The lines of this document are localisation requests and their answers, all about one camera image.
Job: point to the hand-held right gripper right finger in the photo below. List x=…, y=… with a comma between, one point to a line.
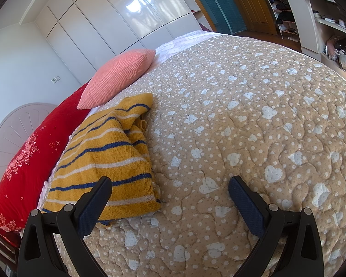
x=248, y=207

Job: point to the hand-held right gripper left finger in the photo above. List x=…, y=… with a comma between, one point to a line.
x=93, y=207

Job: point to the yellow striped knit sweater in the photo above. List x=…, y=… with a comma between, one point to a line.
x=103, y=150

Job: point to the red embroidered pillow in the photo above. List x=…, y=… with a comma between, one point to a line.
x=26, y=179

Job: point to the beige heart print quilt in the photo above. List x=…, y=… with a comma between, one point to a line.
x=233, y=106

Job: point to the white round headboard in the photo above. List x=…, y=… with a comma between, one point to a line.
x=14, y=127

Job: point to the pink knit pillow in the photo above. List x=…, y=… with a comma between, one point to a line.
x=118, y=75

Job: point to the white bed sheet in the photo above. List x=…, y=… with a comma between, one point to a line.
x=173, y=46

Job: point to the black hair dryer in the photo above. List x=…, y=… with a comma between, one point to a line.
x=341, y=47

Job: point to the white shelf unit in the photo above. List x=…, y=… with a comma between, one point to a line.
x=302, y=23

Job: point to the white shoe rack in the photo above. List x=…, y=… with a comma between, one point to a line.
x=282, y=17

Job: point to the white glossy wardrobe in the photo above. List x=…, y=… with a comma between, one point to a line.
x=103, y=14

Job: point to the teal fabric closet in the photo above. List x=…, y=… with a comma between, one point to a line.
x=216, y=5

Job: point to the wooden door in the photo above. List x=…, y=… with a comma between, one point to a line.
x=253, y=3

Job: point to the small white jar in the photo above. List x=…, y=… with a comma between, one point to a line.
x=316, y=13

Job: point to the dark wooden bed frame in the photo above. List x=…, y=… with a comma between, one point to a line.
x=3, y=245

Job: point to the wall socket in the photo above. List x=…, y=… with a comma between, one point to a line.
x=55, y=79

